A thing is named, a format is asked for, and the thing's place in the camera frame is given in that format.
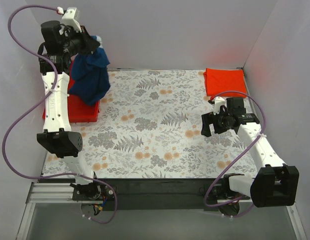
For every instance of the folded orange t shirt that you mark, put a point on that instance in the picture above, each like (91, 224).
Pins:
(222, 80)

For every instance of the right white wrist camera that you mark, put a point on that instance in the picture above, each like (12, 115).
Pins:
(219, 105)

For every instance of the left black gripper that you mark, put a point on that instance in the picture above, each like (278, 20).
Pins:
(87, 41)

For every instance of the red plastic tray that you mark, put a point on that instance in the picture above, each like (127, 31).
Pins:
(81, 103)

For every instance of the navy blue t shirt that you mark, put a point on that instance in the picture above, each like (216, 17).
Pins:
(96, 62)

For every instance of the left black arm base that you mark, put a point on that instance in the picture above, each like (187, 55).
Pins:
(92, 191)

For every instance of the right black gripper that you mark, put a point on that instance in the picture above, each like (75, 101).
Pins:
(214, 122)

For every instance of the floral patterned table mat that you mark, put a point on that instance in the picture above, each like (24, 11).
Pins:
(149, 126)

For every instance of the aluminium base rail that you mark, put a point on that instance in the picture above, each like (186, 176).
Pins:
(49, 193)

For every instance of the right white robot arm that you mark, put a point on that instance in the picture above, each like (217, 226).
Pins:
(276, 182)

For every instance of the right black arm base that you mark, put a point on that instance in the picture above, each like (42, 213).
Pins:
(220, 193)

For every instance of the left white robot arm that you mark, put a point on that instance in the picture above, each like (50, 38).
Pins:
(61, 43)

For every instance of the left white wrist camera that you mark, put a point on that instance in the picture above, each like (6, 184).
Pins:
(70, 18)

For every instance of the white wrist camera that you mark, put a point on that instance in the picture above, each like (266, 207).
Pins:
(219, 105)
(70, 18)

